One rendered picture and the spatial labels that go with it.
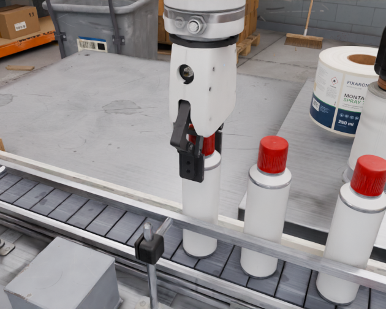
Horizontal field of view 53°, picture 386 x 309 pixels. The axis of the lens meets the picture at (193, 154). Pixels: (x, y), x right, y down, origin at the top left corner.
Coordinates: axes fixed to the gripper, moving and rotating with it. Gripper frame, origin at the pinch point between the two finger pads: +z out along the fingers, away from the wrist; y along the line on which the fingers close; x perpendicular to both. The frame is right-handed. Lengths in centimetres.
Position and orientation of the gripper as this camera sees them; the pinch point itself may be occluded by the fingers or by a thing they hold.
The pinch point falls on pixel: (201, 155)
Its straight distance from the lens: 49.6
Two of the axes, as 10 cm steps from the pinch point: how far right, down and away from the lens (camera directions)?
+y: 4.1, -4.8, 7.8
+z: -0.1, 8.5, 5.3
